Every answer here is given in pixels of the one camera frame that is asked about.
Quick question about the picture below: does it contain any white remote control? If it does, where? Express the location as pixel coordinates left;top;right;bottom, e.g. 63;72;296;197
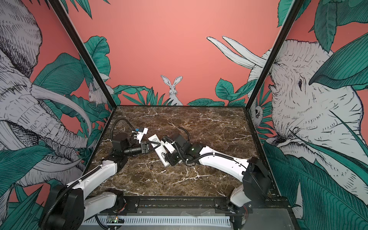
148;134;170;167

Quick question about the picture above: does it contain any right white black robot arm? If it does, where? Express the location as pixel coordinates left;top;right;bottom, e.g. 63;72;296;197
161;134;271;212

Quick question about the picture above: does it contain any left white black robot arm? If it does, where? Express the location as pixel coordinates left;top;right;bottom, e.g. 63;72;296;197
38;129;160;230

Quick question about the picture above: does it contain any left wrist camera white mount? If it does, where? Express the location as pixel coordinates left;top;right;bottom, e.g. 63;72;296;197
132;127;148;143

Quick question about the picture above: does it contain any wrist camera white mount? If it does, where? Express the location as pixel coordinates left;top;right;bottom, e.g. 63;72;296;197
161;137;176;154
132;127;148;143

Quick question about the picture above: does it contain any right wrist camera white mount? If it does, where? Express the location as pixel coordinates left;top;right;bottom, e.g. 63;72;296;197
161;137;176;154

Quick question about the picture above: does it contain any black left camera cable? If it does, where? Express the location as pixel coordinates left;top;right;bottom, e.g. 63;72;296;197
111;117;136;139

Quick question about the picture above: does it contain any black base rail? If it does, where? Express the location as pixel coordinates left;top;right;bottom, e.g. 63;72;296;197
120;196;291;215

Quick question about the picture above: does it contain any white vented cable duct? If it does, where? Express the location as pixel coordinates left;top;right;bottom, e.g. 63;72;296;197
98;216;232;227

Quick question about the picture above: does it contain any left black frame post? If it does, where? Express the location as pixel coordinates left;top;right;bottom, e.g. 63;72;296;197
49;0;117;110

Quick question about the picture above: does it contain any black frame post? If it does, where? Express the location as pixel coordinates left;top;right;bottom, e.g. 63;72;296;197
49;0;117;110
245;0;304;111

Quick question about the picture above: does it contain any right black frame post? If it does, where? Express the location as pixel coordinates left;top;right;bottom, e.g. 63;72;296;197
245;0;304;111

